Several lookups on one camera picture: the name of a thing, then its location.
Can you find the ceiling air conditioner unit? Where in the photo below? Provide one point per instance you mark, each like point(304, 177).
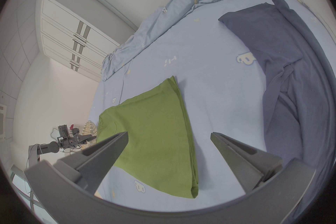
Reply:
point(2, 123)

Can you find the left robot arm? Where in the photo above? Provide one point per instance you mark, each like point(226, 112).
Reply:
point(49, 147)

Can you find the pale blue quilt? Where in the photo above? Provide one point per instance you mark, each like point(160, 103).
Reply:
point(157, 20)

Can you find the dark blue garment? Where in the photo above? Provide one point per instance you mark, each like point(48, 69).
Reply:
point(275, 41)

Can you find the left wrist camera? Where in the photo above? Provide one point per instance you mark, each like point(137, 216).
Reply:
point(63, 130)

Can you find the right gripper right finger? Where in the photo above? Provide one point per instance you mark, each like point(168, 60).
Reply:
point(236, 162)

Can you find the white wardrobe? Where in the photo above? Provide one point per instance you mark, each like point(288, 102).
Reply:
point(60, 34)

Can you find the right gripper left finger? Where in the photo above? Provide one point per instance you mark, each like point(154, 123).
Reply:
point(105, 162)

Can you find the round woven basket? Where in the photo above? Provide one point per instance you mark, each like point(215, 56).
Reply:
point(88, 127)

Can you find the window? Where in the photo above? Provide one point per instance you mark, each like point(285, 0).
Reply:
point(19, 181)

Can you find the bed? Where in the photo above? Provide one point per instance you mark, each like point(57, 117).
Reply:
point(210, 86)

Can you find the green shorts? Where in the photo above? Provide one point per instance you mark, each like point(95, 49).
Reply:
point(157, 133)

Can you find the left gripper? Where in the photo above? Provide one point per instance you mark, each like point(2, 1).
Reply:
point(70, 141)

